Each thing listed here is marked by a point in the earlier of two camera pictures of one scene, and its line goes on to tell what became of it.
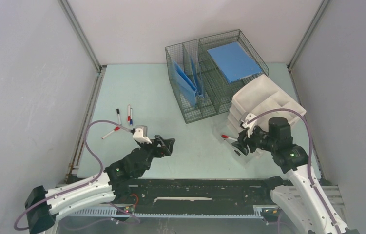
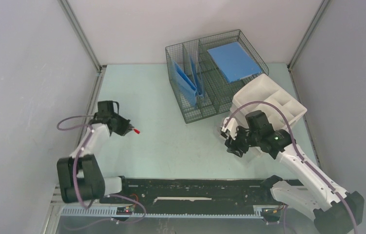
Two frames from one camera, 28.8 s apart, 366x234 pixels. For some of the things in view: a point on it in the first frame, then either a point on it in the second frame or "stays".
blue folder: x=187 y=87 stays
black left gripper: x=167 y=144 to x=126 y=126
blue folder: x=197 y=77 stays
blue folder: x=234 y=61 stays
